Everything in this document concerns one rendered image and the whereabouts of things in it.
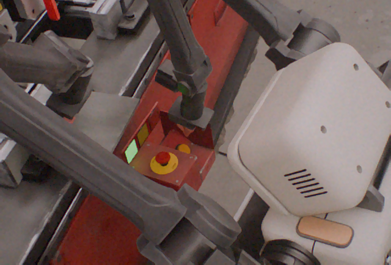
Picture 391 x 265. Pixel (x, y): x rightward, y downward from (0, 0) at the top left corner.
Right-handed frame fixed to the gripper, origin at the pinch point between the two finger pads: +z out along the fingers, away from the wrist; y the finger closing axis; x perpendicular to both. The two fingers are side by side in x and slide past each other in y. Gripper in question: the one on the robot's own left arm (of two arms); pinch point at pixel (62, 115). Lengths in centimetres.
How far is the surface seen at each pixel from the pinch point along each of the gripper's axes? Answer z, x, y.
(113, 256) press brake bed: 46, 28, 5
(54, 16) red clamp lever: -10.0, -12.6, -16.2
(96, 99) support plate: -0.7, 4.6, -8.0
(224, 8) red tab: 40, 25, -107
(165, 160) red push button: 9.1, 26.3, -8.2
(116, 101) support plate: -3.3, 9.1, -8.3
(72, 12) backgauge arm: 32, -20, -58
